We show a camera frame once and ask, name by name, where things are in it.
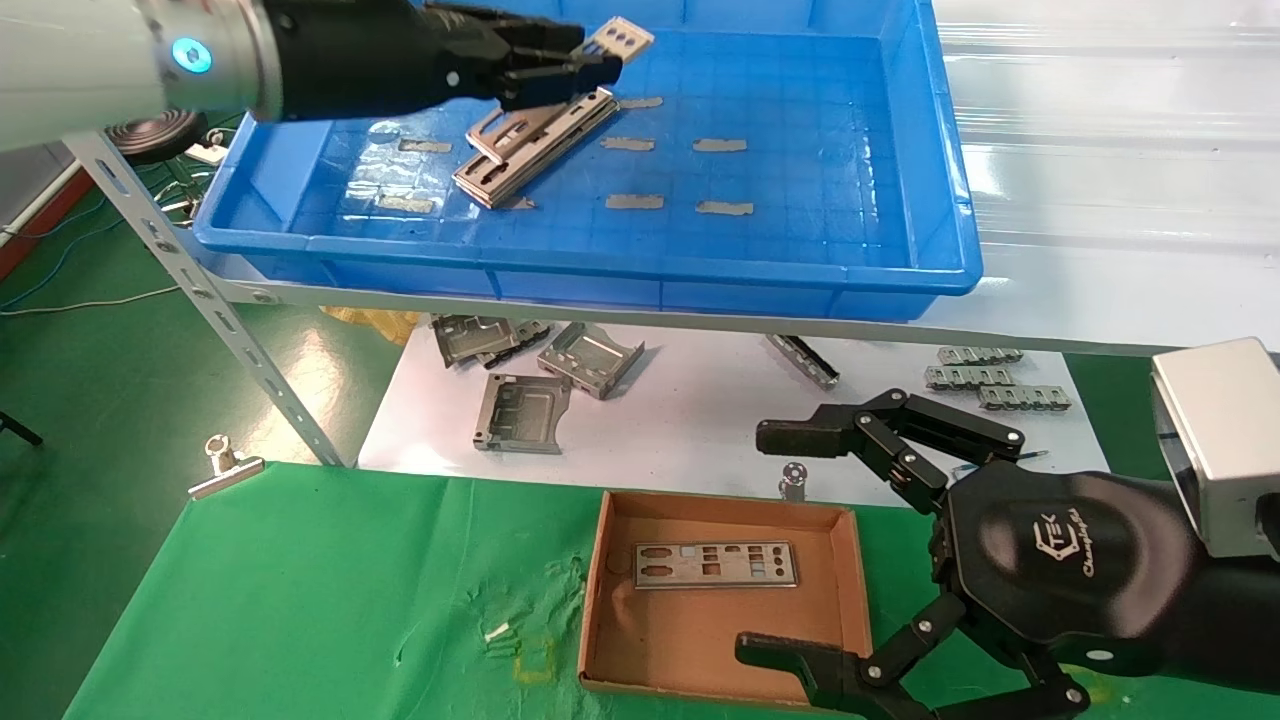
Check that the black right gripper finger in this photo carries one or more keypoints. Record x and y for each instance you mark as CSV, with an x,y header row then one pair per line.
x,y
800,435

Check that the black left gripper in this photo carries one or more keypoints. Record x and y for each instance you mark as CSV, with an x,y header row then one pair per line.
x,y
370,55

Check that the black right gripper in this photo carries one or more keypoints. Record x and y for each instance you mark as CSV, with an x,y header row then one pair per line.
x,y
1070,570

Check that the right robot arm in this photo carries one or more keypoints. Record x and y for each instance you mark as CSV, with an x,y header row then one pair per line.
x,y
1235,620

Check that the brown cardboard box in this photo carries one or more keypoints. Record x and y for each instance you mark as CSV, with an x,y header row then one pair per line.
x,y
680,640

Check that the blue plastic tray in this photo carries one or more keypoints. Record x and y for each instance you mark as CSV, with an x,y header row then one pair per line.
x,y
800,250

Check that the small silver binder clip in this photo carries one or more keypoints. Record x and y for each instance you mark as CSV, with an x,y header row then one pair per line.
x,y
793,482

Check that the narrow metal clip strip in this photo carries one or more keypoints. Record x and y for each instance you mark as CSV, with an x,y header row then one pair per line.
x,y
802,360

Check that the white paper sheet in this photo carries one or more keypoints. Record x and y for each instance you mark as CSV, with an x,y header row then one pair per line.
x,y
700,420

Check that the silver IO shield plate stack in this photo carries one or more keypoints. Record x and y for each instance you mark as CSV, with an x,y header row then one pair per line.
x,y
520,175

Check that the silver connector shield strip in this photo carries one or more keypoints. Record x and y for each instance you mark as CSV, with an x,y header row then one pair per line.
x,y
980,355
968,377
1025,398

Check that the grey metal cage part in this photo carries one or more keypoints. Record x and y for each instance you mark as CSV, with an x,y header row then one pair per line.
x,y
590,358

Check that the thin black pen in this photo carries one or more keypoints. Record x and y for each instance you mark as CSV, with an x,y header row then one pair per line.
x,y
1035,456

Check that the white power strip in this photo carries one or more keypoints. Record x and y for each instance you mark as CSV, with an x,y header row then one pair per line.
x,y
208,154

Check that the grey metal shelf beam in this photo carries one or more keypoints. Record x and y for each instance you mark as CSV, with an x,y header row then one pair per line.
x,y
260,294

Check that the black round stand base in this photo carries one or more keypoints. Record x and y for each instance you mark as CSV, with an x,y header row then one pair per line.
x,y
150,137

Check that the green cloth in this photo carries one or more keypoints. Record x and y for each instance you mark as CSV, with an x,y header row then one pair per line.
x,y
350,580

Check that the black stand leg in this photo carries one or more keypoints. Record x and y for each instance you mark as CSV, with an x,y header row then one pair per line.
x,y
20,430

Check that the dark perforated metal bracket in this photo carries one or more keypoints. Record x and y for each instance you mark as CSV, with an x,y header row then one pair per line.
x,y
530,332

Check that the flat grey metal frame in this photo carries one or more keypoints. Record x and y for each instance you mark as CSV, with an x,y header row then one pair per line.
x,y
500,425

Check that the slotted grey shelf post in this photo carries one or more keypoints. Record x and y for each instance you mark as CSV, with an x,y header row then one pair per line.
x,y
200,280

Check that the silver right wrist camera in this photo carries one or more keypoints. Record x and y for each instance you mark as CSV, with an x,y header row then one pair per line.
x,y
1220,440

